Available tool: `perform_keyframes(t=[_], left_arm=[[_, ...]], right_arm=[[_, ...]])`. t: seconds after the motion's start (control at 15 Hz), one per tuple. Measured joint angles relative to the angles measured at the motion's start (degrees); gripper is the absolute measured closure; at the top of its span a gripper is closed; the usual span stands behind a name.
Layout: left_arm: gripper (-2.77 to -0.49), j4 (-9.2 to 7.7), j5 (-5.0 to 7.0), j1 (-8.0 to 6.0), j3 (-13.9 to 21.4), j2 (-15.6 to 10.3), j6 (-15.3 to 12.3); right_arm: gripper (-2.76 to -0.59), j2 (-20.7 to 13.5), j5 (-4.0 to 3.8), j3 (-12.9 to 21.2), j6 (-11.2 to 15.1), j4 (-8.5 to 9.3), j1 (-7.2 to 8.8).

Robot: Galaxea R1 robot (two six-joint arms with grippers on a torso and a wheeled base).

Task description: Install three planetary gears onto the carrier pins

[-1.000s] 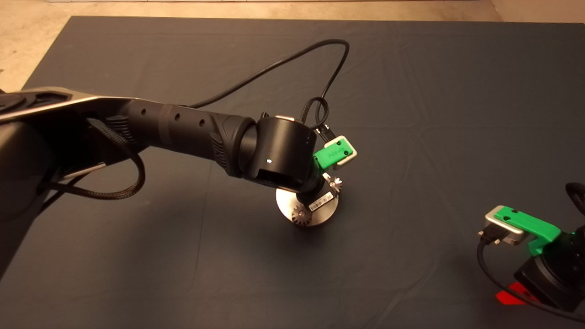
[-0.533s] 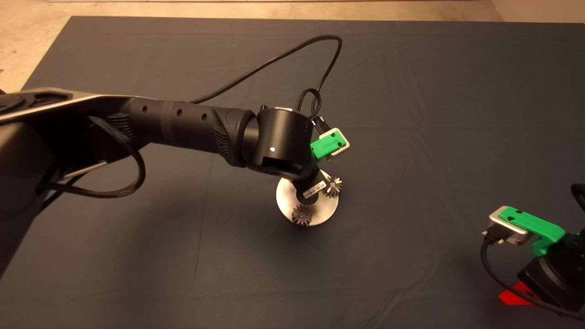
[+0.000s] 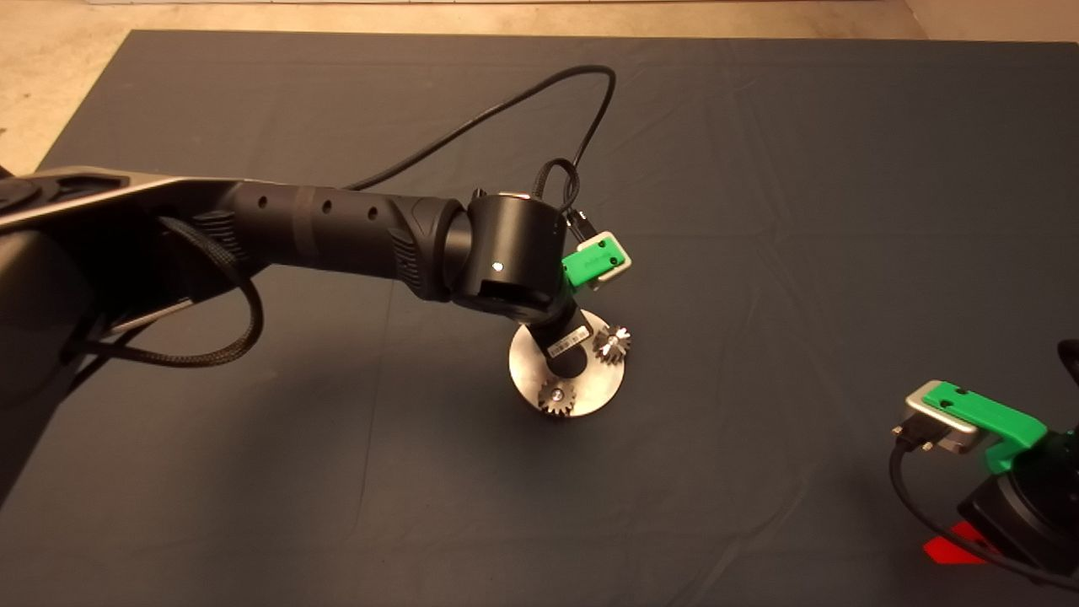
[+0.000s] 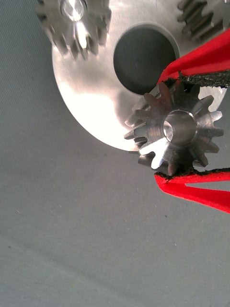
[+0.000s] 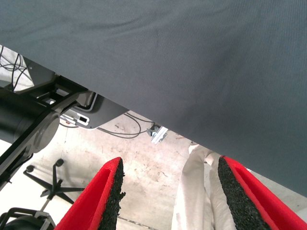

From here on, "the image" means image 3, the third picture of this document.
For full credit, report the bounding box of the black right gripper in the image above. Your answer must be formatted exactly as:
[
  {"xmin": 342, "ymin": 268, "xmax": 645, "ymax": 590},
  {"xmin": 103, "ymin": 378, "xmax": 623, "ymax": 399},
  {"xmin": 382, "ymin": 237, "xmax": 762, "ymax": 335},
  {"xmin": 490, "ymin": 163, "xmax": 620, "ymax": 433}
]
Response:
[{"xmin": 922, "ymin": 432, "xmax": 1079, "ymax": 579}]

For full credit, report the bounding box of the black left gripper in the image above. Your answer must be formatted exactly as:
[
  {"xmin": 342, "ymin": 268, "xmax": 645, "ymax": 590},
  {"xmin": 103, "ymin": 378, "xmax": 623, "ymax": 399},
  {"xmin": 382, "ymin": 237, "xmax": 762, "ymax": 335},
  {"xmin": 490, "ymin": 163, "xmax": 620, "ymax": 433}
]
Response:
[{"xmin": 514, "ymin": 298, "xmax": 590, "ymax": 363}]

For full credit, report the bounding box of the small steel planetary gear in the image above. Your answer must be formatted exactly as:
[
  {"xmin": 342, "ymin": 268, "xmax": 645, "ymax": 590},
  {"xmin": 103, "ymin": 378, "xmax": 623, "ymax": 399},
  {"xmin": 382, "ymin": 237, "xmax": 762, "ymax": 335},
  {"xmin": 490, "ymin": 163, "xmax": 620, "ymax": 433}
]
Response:
[
  {"xmin": 593, "ymin": 325, "xmax": 634, "ymax": 366},
  {"xmin": 538, "ymin": 379, "xmax": 578, "ymax": 419}
]

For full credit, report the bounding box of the round metal carrier plate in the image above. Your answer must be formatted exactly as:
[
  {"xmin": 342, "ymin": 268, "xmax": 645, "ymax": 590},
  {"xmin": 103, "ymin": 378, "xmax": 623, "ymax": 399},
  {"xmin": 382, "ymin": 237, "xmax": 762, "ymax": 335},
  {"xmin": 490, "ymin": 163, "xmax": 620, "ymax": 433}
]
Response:
[{"xmin": 509, "ymin": 307, "xmax": 626, "ymax": 419}]

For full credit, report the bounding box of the dark grey table cloth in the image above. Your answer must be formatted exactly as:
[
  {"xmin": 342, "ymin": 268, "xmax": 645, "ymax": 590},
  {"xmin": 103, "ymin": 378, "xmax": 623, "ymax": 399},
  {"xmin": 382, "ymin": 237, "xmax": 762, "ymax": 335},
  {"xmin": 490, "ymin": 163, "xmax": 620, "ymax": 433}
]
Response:
[{"xmin": 0, "ymin": 30, "xmax": 1079, "ymax": 607}]

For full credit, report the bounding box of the green left camera mount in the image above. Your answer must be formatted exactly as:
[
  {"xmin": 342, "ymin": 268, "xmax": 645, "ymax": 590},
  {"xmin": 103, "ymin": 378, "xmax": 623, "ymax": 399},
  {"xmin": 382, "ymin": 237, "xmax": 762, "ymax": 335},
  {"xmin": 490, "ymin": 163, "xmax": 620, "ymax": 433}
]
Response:
[{"xmin": 561, "ymin": 237, "xmax": 627, "ymax": 293}]

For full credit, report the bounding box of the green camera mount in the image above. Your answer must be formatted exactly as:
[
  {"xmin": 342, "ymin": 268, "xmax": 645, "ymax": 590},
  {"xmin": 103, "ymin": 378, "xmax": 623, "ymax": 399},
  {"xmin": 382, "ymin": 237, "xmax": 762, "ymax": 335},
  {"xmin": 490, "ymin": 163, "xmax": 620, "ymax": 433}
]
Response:
[
  {"xmin": 561, "ymin": 237, "xmax": 627, "ymax": 293},
  {"xmin": 922, "ymin": 380, "xmax": 1049, "ymax": 475}
]

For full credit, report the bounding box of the thin black right camera cable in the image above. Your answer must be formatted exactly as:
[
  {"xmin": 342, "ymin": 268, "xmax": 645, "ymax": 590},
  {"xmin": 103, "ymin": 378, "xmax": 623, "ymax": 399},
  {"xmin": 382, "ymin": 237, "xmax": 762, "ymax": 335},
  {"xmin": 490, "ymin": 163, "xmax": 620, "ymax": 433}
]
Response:
[{"xmin": 888, "ymin": 432, "xmax": 1079, "ymax": 593}]

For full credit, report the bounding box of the thin black camera cable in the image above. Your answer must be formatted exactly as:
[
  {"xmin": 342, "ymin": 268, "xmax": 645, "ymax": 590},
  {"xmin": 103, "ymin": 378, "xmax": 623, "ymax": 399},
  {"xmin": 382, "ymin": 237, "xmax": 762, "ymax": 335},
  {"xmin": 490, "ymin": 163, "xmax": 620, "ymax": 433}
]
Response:
[
  {"xmin": 346, "ymin": 65, "xmax": 617, "ymax": 191},
  {"xmin": 888, "ymin": 432, "xmax": 1079, "ymax": 593}
]

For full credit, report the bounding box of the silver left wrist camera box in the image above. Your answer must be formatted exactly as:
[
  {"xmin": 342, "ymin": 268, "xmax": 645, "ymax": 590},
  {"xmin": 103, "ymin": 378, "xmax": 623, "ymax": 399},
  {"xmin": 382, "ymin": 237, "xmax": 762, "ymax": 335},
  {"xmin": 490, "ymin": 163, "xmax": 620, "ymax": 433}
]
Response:
[{"xmin": 590, "ymin": 235, "xmax": 634, "ymax": 293}]

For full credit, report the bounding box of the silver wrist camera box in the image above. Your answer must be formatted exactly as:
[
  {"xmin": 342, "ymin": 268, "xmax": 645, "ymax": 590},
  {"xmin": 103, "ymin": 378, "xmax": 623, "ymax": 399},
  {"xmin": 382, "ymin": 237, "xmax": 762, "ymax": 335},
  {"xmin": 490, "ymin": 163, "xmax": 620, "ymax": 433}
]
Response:
[
  {"xmin": 903, "ymin": 391, "xmax": 980, "ymax": 457},
  {"xmin": 590, "ymin": 235, "xmax": 634, "ymax": 293}
]

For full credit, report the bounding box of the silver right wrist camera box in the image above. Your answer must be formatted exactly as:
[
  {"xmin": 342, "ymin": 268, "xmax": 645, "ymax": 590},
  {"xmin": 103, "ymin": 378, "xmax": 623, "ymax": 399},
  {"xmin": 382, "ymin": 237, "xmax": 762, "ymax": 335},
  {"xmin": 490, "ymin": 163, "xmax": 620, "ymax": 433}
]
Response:
[{"xmin": 903, "ymin": 391, "xmax": 980, "ymax": 457}]

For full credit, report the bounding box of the green right camera mount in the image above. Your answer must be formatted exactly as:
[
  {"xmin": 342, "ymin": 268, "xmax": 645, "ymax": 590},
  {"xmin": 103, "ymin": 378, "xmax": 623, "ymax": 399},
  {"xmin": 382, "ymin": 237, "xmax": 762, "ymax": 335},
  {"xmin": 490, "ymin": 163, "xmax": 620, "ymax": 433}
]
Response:
[{"xmin": 922, "ymin": 380, "xmax": 1049, "ymax": 475}]

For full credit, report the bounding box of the thin black braided cable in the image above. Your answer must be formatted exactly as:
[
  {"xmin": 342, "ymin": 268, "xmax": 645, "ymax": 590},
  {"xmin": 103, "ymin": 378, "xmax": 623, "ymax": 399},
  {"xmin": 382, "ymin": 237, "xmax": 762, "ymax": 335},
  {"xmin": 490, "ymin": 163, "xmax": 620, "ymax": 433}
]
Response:
[{"xmin": 533, "ymin": 158, "xmax": 583, "ymax": 222}]

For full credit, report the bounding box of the thin black left camera cable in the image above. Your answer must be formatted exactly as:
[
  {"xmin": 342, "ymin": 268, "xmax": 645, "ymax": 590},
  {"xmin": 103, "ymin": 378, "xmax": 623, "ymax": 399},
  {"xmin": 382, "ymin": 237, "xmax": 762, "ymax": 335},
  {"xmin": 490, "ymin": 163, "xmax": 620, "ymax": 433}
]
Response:
[{"xmin": 346, "ymin": 65, "xmax": 617, "ymax": 191}]

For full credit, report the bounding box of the thick black braided hose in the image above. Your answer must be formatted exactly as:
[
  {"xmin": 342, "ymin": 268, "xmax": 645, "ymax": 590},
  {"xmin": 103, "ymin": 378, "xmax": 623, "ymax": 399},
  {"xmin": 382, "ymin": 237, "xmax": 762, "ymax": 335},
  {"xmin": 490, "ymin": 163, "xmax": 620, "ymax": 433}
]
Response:
[{"xmin": 78, "ymin": 217, "xmax": 266, "ymax": 369}]

